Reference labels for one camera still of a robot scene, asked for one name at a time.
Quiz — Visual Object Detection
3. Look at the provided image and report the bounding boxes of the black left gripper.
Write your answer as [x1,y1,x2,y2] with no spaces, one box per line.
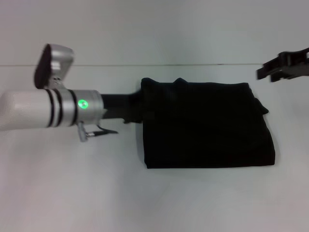
[100,91,143,124]

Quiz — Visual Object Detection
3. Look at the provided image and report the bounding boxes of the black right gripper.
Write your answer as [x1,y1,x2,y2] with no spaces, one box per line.
[255,47,309,83]

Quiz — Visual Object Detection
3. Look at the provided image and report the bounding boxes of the black t-shirt with FREE print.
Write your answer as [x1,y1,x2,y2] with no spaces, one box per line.
[140,77,276,170]

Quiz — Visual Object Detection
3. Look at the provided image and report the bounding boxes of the grey left wrist cable with plug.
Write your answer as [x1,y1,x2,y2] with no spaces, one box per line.
[77,122,119,143]

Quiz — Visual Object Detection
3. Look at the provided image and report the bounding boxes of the silver perforated camera bracket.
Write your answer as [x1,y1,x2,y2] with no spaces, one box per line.
[51,76,65,92]

